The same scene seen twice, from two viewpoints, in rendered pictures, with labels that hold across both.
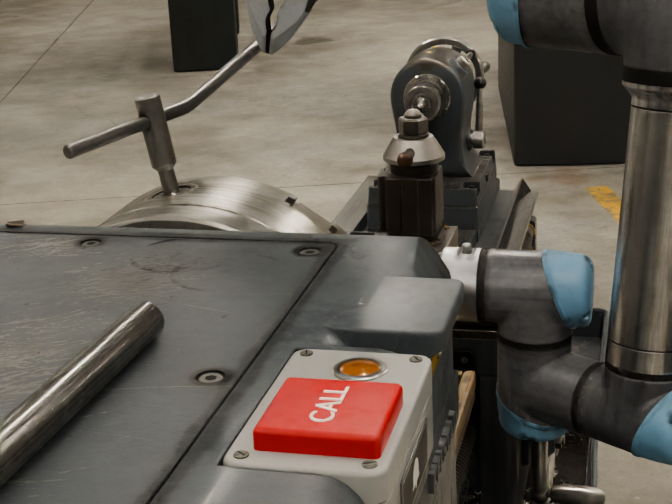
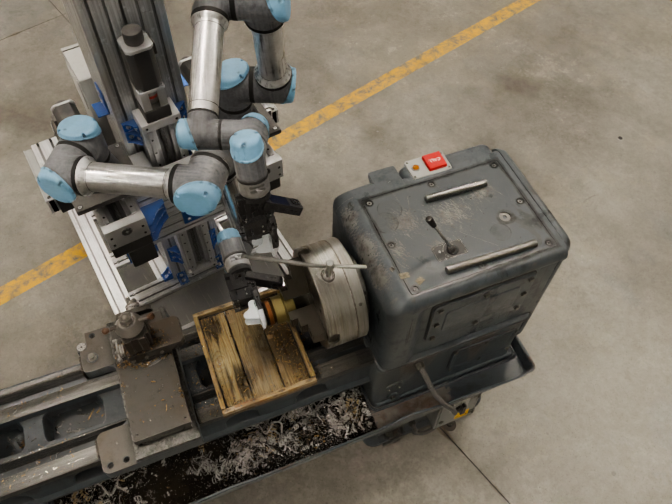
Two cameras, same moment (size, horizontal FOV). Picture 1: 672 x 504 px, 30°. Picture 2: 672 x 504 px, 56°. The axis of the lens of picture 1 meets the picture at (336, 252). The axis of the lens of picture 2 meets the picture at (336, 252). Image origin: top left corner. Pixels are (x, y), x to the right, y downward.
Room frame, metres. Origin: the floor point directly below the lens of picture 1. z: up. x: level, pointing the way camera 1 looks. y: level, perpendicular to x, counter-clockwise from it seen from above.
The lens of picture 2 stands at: (1.60, 0.89, 2.73)
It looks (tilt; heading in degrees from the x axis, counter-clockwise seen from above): 56 degrees down; 232
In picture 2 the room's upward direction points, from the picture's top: 2 degrees clockwise
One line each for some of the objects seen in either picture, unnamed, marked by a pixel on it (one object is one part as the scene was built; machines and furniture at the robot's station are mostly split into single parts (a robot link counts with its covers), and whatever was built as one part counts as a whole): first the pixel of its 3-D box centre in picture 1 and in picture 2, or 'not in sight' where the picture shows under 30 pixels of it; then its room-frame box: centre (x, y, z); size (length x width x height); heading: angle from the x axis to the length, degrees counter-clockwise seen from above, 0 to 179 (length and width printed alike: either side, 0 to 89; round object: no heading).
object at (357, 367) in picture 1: (360, 372); not in sight; (0.60, -0.01, 1.26); 0.02 x 0.02 x 0.01
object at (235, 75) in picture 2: not in sight; (234, 83); (0.90, -0.58, 1.33); 0.13 x 0.12 x 0.14; 143
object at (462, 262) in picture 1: (458, 281); (238, 265); (1.19, -0.12, 1.08); 0.08 x 0.05 x 0.08; 164
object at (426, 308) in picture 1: (390, 323); (385, 181); (0.70, -0.03, 1.24); 0.09 x 0.08 x 0.03; 166
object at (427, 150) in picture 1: (413, 147); (128, 323); (1.56, -0.11, 1.13); 0.08 x 0.08 x 0.03
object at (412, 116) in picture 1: (413, 122); (125, 318); (1.56, -0.11, 1.17); 0.04 x 0.04 x 0.03
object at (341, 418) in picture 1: (330, 422); (434, 161); (0.54, 0.01, 1.26); 0.06 x 0.06 x 0.02; 76
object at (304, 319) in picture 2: not in sight; (312, 325); (1.13, 0.18, 1.09); 0.12 x 0.11 x 0.05; 76
